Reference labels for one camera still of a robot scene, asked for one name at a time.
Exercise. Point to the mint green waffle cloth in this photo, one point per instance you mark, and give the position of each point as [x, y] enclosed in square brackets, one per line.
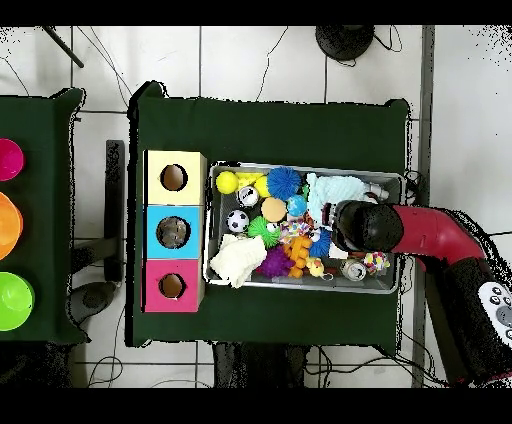
[332, 190]

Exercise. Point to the cream waffle cloth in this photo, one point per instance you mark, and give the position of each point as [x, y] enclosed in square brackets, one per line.
[236, 260]

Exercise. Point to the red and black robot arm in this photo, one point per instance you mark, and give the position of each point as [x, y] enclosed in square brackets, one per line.
[432, 232]

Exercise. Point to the wooden box with three holes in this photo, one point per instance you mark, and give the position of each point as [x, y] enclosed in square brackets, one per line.
[192, 280]

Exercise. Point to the globe print ball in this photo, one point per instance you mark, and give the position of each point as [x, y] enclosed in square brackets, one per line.
[297, 205]

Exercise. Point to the large blue spiky ball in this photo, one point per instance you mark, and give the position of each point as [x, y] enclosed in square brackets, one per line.
[284, 182]

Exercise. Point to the silver soda can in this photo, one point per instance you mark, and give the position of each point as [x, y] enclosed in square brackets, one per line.
[353, 270]

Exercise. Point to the green googly eyed spiky toy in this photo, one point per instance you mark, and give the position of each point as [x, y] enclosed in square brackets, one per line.
[262, 232]

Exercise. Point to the purple spiky ball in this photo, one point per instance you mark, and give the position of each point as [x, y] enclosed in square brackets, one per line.
[275, 263]

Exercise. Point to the black and white soccer ball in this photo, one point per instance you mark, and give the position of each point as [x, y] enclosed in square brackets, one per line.
[237, 221]

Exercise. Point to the yellow tennis ball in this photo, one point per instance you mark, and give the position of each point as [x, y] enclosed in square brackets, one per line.
[227, 182]

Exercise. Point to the black round floor base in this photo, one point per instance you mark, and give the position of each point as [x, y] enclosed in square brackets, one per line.
[344, 42]

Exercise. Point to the grey floor base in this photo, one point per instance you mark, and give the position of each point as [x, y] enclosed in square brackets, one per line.
[94, 300]

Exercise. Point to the dark green side tablecloth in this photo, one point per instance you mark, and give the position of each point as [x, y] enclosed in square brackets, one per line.
[40, 220]

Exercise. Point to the black rod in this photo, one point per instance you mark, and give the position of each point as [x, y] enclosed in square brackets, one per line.
[64, 48]

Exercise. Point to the orange plastic bowl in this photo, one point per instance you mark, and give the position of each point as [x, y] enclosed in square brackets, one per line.
[10, 226]

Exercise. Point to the pink plastic bowl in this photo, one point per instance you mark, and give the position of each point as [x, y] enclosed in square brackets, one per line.
[10, 160]

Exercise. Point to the green plastic bowl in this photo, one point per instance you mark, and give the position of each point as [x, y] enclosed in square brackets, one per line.
[14, 302]

